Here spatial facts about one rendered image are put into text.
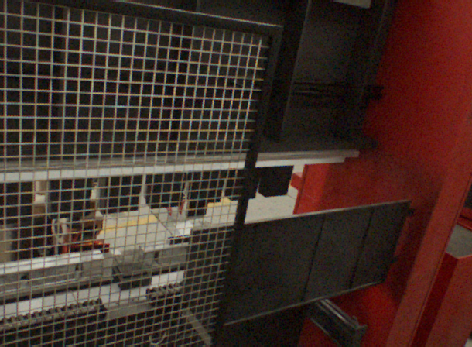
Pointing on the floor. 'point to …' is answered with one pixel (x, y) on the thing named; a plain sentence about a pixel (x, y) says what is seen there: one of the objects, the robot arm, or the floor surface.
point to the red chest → (457, 290)
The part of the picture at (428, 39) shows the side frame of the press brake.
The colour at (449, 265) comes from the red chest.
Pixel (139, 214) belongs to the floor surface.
